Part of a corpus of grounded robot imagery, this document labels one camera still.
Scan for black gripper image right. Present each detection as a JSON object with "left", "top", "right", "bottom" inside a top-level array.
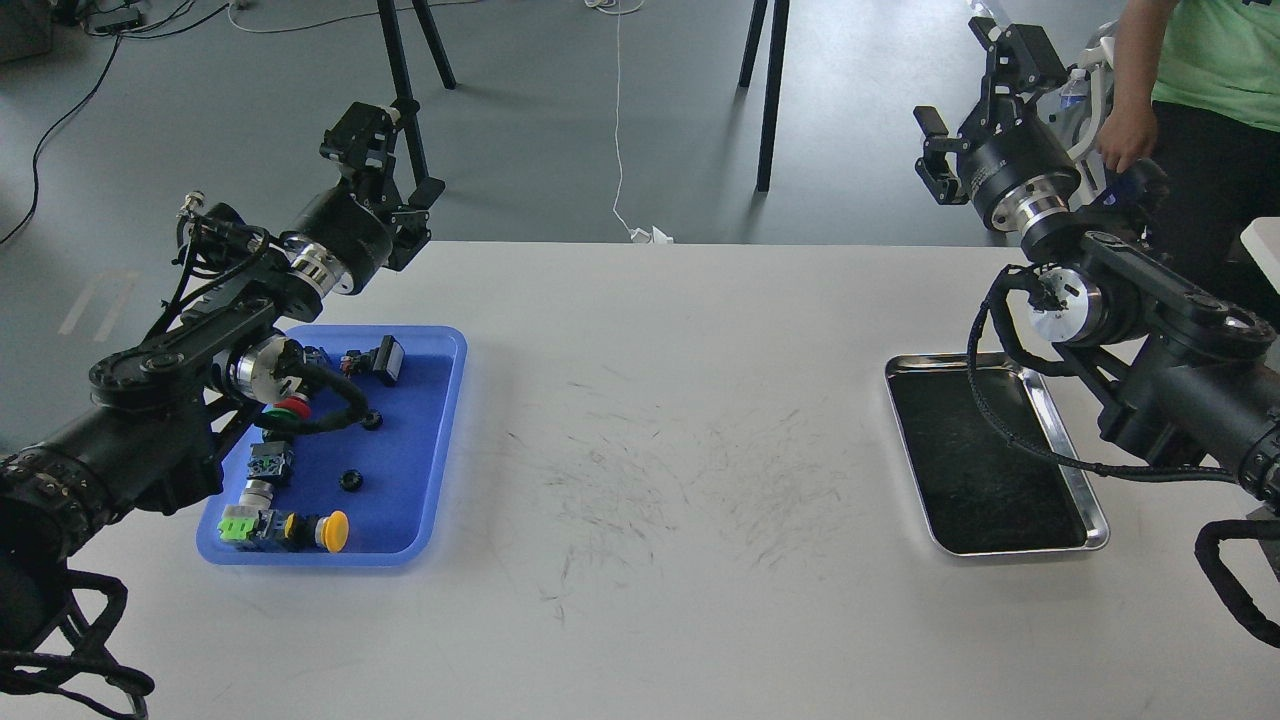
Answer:
[{"left": 913, "top": 17, "right": 1082, "bottom": 236}]

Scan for black floor cable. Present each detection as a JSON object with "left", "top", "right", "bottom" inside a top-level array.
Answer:
[{"left": 0, "top": 0, "right": 230, "bottom": 247}]

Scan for silver metal tray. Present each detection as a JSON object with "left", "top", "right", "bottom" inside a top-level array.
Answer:
[{"left": 884, "top": 352, "right": 1110, "bottom": 559}]

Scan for black table leg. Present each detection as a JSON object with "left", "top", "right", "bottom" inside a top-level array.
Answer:
[
  {"left": 737, "top": 1, "right": 791, "bottom": 193},
  {"left": 376, "top": 1, "right": 458, "bottom": 199}
]

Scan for person in green shirt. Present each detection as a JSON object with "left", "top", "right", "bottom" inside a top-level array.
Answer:
[{"left": 1096, "top": 1, "right": 1279, "bottom": 307}]

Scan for red green push button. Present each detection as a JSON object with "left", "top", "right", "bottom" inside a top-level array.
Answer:
[{"left": 255, "top": 395, "right": 316, "bottom": 436}]

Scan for blue plastic tray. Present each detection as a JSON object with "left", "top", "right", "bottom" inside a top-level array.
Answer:
[{"left": 195, "top": 325, "right": 467, "bottom": 568}]

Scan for yellow push button switch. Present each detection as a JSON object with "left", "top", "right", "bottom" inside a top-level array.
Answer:
[{"left": 282, "top": 510, "right": 349, "bottom": 553}]

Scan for black yellow selector switch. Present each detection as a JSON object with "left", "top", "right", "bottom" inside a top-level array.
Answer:
[{"left": 302, "top": 345, "right": 333, "bottom": 369}]

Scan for small black gear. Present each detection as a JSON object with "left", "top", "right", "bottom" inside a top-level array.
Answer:
[
  {"left": 358, "top": 409, "right": 385, "bottom": 430},
  {"left": 338, "top": 469, "right": 364, "bottom": 493}
]

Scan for white rolling chair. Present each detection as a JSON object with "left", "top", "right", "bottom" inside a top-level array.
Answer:
[{"left": 1050, "top": 20, "right": 1117, "bottom": 205}]

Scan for green terminal block switch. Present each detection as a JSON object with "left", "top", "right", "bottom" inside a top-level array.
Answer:
[{"left": 218, "top": 505, "right": 285, "bottom": 553}]

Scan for black silver switch module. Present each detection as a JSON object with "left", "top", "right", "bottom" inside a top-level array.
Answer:
[{"left": 238, "top": 439, "right": 294, "bottom": 509}]

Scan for black table leg right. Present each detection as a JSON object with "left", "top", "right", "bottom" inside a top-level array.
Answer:
[{"left": 737, "top": 1, "right": 791, "bottom": 193}]

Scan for white power cable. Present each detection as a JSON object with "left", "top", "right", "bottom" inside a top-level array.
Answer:
[{"left": 582, "top": 0, "right": 675, "bottom": 243}]

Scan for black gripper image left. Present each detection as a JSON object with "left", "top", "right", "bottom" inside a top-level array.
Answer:
[{"left": 282, "top": 102, "right": 445, "bottom": 296}]

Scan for black table leg left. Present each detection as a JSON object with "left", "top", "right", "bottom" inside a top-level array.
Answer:
[{"left": 376, "top": 1, "right": 458, "bottom": 199}]

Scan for black rocker switch connector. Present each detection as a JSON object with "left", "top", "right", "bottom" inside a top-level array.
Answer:
[{"left": 339, "top": 334, "right": 404, "bottom": 387}]

